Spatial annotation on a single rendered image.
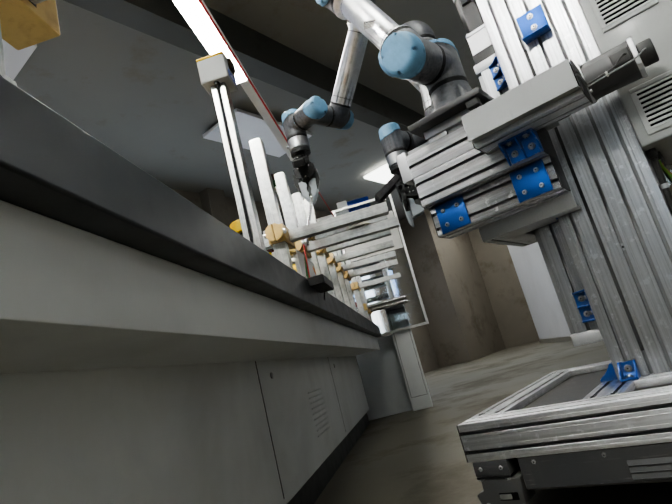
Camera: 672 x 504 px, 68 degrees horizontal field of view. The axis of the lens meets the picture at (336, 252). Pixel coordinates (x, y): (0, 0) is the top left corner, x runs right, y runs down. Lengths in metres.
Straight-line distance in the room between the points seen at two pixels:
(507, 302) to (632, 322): 11.08
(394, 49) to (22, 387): 1.16
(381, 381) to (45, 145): 3.91
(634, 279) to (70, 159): 1.32
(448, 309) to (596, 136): 9.48
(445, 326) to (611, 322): 9.49
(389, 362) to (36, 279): 3.87
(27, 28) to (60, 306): 0.28
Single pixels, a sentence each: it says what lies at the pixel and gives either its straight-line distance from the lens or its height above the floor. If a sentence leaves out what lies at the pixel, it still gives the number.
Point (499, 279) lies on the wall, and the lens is 12.57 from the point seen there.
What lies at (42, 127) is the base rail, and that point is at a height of 0.67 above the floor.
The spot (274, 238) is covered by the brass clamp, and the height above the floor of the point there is 0.81.
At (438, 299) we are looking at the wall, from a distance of 10.96.
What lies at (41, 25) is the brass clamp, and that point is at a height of 0.82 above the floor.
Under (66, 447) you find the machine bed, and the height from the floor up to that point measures 0.42.
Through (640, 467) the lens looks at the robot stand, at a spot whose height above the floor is 0.10.
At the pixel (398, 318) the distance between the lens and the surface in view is 4.10.
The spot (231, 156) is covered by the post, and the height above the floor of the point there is 0.95.
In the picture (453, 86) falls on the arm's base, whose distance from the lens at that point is 1.52.
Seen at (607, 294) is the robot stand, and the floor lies 0.44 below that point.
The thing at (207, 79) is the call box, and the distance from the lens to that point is 1.29.
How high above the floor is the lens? 0.42
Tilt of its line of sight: 13 degrees up
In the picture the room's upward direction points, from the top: 15 degrees counter-clockwise
